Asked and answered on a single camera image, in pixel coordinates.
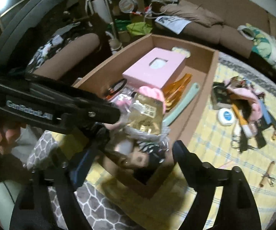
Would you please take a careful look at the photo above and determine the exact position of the beige tube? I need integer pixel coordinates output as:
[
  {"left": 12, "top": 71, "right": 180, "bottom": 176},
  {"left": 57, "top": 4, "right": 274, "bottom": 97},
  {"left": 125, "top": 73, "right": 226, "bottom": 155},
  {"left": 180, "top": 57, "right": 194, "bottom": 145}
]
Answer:
[{"left": 259, "top": 161, "right": 276, "bottom": 188}]

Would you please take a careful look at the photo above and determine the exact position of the orange hair claw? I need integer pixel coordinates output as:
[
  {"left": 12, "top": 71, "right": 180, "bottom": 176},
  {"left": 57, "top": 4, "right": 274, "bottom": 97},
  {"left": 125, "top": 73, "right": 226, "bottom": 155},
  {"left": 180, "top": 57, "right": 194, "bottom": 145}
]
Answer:
[{"left": 163, "top": 73, "right": 192, "bottom": 113}]

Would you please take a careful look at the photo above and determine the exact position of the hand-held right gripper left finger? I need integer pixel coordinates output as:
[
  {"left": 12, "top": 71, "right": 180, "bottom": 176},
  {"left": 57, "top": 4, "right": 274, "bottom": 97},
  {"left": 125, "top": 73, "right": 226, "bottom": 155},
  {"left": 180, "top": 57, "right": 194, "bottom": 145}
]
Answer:
[{"left": 9, "top": 146, "right": 100, "bottom": 230}]

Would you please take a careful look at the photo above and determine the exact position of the pink box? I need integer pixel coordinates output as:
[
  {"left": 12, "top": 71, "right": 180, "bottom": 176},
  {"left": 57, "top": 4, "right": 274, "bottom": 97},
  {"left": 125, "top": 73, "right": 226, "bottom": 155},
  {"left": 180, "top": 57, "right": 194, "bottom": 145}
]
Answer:
[{"left": 122, "top": 47, "right": 187, "bottom": 90}]

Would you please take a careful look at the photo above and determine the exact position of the black patterned case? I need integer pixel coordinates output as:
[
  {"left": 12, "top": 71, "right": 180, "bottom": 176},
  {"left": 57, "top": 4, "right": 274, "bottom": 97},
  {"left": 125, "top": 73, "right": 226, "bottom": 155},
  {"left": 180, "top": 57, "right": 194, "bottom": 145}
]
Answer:
[{"left": 211, "top": 81, "right": 230, "bottom": 111}]

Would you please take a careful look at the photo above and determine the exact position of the black floral garment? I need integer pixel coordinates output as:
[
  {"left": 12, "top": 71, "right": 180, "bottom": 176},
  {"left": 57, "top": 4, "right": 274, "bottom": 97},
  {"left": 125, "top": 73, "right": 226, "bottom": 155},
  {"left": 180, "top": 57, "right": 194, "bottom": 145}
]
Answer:
[{"left": 25, "top": 21, "right": 86, "bottom": 72}]

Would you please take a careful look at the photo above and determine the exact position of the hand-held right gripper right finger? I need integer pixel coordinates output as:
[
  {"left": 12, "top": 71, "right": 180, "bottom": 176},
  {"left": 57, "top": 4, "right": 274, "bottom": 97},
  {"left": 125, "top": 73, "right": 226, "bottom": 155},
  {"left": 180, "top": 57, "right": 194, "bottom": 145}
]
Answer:
[{"left": 172, "top": 140, "right": 260, "bottom": 230}]

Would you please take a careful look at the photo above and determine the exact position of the clear plastic packet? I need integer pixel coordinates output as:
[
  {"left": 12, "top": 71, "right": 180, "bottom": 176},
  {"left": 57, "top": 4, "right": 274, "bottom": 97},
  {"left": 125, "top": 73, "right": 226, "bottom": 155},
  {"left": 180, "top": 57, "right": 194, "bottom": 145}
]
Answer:
[{"left": 126, "top": 93, "right": 165, "bottom": 135}]

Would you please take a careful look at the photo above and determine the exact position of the striped hair tie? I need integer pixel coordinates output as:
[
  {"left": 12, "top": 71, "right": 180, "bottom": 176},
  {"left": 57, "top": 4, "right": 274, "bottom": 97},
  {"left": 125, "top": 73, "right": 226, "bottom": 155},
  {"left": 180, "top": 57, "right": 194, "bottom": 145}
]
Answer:
[{"left": 138, "top": 139, "right": 165, "bottom": 154}]

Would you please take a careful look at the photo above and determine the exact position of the yellow and grey table cloth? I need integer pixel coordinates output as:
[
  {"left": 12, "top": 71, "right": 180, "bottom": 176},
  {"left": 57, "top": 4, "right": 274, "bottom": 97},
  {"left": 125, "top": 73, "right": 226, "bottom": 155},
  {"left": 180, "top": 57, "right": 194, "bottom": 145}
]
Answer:
[{"left": 25, "top": 50, "right": 276, "bottom": 230}]

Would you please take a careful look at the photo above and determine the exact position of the white floor lamp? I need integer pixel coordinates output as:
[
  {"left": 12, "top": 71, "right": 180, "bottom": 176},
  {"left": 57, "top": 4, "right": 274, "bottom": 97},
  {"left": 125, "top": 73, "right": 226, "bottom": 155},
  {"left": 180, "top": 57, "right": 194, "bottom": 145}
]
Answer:
[{"left": 99, "top": 0, "right": 123, "bottom": 52}]

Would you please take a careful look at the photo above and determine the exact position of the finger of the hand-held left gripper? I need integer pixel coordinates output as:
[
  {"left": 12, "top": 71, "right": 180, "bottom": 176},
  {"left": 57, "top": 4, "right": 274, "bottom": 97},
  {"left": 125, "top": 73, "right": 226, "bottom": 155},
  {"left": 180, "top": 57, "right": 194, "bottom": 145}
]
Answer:
[{"left": 57, "top": 83, "right": 122, "bottom": 135}]

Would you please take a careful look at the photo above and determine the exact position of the round tin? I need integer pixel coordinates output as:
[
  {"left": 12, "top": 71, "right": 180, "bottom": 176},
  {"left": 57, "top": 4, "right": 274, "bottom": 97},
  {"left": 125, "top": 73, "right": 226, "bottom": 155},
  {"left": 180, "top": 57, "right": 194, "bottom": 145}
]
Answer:
[{"left": 118, "top": 0, "right": 137, "bottom": 13}]

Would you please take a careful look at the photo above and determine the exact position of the beige hair claw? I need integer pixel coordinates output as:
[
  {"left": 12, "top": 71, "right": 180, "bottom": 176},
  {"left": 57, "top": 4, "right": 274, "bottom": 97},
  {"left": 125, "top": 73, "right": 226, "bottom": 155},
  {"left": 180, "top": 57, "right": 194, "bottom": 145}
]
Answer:
[{"left": 128, "top": 149, "right": 150, "bottom": 170}]

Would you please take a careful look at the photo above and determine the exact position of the black case with blue lid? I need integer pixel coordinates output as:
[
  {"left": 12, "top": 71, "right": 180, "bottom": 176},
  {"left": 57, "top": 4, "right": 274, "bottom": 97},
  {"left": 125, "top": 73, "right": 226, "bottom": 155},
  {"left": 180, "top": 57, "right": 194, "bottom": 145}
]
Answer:
[{"left": 255, "top": 99, "right": 276, "bottom": 146}]

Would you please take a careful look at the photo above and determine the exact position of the cardboard box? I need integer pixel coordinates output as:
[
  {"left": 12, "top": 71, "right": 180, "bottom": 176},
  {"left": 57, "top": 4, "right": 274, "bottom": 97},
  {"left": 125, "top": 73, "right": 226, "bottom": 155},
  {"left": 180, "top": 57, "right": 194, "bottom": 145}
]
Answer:
[{"left": 72, "top": 34, "right": 220, "bottom": 199}]

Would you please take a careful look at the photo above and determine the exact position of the cream plush hair band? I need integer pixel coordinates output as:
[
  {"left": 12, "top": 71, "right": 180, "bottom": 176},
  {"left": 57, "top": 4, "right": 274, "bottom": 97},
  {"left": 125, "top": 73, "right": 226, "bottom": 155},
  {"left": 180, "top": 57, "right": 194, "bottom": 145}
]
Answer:
[{"left": 171, "top": 47, "right": 191, "bottom": 58}]

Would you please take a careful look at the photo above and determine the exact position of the orange and white tube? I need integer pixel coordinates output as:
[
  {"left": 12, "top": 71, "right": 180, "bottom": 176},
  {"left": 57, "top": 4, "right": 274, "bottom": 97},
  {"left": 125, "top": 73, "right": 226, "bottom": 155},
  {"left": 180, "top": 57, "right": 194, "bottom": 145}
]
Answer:
[{"left": 231, "top": 104, "right": 253, "bottom": 137}]

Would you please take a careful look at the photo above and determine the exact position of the white round floss container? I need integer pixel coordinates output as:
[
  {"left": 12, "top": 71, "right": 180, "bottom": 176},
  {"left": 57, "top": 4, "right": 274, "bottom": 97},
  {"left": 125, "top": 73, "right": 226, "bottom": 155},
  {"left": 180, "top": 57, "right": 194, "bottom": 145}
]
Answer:
[{"left": 217, "top": 108, "right": 236, "bottom": 126}]

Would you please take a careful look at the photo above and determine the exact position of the green bag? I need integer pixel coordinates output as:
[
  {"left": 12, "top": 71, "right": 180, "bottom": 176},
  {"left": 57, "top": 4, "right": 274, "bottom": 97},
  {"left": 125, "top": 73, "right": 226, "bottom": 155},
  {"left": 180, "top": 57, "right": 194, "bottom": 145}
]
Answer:
[{"left": 126, "top": 21, "right": 153, "bottom": 36}]

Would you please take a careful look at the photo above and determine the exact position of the printed paper sheet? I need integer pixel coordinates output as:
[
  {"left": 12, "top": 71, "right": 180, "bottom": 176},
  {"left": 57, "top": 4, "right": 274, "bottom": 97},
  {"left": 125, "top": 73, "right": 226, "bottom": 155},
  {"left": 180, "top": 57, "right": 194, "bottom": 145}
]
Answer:
[{"left": 155, "top": 16, "right": 191, "bottom": 34}]

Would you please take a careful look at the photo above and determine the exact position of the floral tote bag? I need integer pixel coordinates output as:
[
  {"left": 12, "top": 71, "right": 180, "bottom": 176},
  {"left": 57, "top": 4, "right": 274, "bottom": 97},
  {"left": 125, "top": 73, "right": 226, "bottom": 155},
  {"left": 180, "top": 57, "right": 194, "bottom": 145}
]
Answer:
[{"left": 237, "top": 24, "right": 276, "bottom": 79}]

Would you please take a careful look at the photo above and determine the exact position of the black round hair tie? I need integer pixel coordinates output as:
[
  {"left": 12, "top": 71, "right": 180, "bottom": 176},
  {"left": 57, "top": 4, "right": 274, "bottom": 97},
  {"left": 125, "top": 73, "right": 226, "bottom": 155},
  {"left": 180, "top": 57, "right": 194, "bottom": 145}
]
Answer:
[{"left": 109, "top": 79, "right": 127, "bottom": 95}]

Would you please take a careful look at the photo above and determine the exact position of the brown folded blanket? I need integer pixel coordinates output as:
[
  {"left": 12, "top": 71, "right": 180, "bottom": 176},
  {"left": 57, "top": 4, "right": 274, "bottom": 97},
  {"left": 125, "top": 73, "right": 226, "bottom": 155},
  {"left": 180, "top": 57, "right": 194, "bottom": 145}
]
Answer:
[{"left": 161, "top": 0, "right": 224, "bottom": 27}]

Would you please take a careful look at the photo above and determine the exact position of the brown sofa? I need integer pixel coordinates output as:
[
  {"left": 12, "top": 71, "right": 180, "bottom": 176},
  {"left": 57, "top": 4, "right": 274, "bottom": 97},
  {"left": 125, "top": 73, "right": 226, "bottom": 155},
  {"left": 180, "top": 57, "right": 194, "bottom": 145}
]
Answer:
[{"left": 152, "top": 0, "right": 276, "bottom": 60}]

